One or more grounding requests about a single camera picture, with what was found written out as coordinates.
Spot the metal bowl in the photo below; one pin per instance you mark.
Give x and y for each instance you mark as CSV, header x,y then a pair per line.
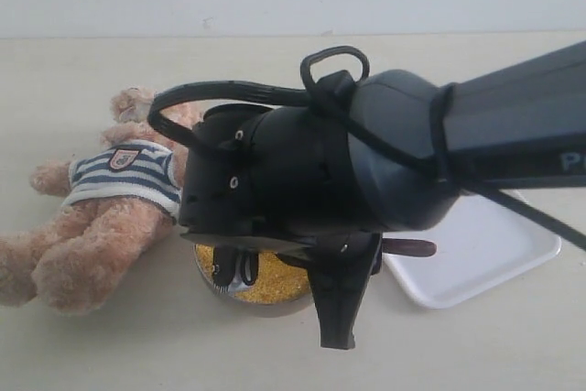
x,y
279,290

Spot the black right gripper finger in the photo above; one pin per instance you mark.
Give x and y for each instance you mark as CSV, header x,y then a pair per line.
x,y
339,272

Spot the white rectangular plastic tray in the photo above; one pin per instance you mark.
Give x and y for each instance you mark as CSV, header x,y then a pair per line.
x,y
480,245

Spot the pink teddy bear striped shirt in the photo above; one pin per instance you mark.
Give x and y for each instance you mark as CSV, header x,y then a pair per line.
x,y
115,205

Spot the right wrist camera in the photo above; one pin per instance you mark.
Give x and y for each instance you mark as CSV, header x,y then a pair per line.
x,y
234,270

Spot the yellow millet grain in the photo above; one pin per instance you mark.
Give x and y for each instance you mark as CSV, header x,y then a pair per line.
x,y
258,279

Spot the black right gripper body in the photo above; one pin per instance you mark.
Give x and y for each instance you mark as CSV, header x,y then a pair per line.
x,y
275,180

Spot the dark red wooden spoon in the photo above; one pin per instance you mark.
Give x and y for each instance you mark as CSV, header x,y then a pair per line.
x,y
408,247

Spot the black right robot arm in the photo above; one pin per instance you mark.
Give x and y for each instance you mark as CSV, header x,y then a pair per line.
x,y
417,147

